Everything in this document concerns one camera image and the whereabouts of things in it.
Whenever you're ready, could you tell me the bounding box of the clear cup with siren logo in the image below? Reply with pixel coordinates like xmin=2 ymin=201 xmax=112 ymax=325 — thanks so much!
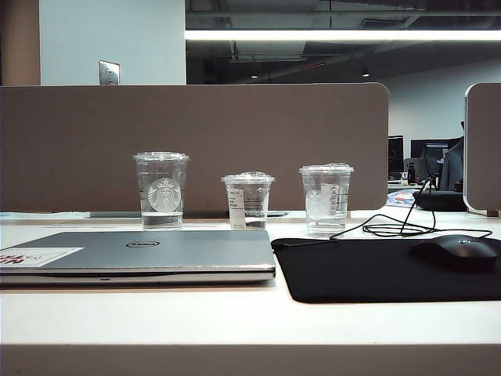
xmin=132 ymin=151 xmax=191 ymax=231

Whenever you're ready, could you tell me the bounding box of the small clear cup white label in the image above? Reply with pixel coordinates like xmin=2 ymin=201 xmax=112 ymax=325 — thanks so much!
xmin=220 ymin=171 xmax=276 ymax=230

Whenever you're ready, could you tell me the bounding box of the clear plastic cup with ice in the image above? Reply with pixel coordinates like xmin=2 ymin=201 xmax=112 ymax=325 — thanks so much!
xmin=297 ymin=162 xmax=355 ymax=238

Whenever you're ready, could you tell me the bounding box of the silver Dell laptop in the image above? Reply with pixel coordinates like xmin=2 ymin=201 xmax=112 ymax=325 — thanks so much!
xmin=0 ymin=229 xmax=276 ymax=287

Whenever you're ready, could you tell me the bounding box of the wide brown desk partition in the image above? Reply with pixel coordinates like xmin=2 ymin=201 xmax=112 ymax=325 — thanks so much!
xmin=0 ymin=81 xmax=390 ymax=215

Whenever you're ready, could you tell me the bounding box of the black mouse pad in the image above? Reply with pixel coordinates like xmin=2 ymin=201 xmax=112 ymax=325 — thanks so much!
xmin=270 ymin=236 xmax=501 ymax=305

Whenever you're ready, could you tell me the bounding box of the colourful magazine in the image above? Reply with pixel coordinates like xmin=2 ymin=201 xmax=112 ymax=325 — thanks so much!
xmin=385 ymin=190 xmax=422 ymax=208

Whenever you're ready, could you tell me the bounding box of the slim black monitor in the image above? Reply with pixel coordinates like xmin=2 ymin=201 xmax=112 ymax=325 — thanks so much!
xmin=388 ymin=135 xmax=405 ymax=173

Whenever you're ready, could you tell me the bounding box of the white ceiling light strip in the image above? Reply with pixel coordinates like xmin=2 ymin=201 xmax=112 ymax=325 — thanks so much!
xmin=184 ymin=29 xmax=501 ymax=41

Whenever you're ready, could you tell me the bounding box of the wide black monitor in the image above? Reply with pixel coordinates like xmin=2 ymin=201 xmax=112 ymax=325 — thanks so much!
xmin=410 ymin=139 xmax=461 ymax=173

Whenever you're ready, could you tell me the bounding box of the black soft pouch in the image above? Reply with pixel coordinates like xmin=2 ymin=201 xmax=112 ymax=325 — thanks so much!
xmin=413 ymin=189 xmax=469 ymax=212

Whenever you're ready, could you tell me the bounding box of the grey office chair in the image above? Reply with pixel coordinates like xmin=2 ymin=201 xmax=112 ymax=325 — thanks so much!
xmin=438 ymin=136 xmax=466 ymax=193

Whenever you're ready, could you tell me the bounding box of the black computer mouse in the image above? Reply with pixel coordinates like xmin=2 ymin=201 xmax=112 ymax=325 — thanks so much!
xmin=409 ymin=234 xmax=499 ymax=271

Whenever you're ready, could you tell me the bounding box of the narrow brown desk partition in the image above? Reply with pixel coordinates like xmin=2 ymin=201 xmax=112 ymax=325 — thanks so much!
xmin=463 ymin=81 xmax=501 ymax=215

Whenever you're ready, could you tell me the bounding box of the metal wall switch plate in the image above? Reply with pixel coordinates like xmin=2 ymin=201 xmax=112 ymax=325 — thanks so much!
xmin=99 ymin=60 xmax=121 ymax=85

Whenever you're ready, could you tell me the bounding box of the thin black cable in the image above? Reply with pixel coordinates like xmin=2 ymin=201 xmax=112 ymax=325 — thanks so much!
xmin=272 ymin=174 xmax=495 ymax=251

